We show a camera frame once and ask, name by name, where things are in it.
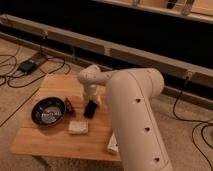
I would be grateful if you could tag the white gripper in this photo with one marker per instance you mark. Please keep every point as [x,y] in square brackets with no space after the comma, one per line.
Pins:
[91,94]

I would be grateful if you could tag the small red brown object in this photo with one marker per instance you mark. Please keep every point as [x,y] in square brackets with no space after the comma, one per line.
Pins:
[69,107]

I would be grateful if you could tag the wooden board table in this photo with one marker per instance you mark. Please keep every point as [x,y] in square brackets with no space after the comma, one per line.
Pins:
[55,141]

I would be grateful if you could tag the white rectangular block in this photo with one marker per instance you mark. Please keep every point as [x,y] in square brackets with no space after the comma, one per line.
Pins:
[112,146]

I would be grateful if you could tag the long wooden rail frame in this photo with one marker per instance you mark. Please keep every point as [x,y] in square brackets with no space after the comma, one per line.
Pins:
[173,67]

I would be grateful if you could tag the black round bowl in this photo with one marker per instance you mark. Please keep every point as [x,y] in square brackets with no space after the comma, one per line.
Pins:
[48,111]

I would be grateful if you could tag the white sponge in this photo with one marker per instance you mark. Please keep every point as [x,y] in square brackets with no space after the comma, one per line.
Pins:
[78,127]

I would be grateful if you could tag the black eraser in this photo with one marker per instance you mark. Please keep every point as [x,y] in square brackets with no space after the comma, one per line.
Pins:
[90,109]

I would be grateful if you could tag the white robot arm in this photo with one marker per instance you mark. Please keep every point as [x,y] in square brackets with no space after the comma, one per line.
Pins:
[128,93]

